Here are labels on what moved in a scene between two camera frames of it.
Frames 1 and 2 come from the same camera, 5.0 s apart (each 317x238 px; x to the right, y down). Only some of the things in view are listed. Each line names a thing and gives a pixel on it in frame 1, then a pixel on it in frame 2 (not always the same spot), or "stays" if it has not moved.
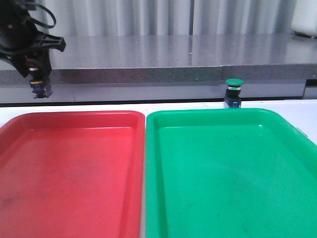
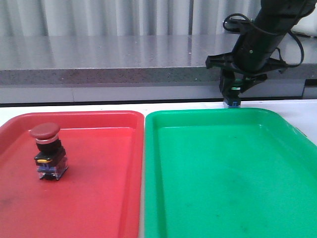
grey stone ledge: (181, 59) stays
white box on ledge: (304, 17) stays
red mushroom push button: (38, 88) to (51, 158)
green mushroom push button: (233, 96) stays
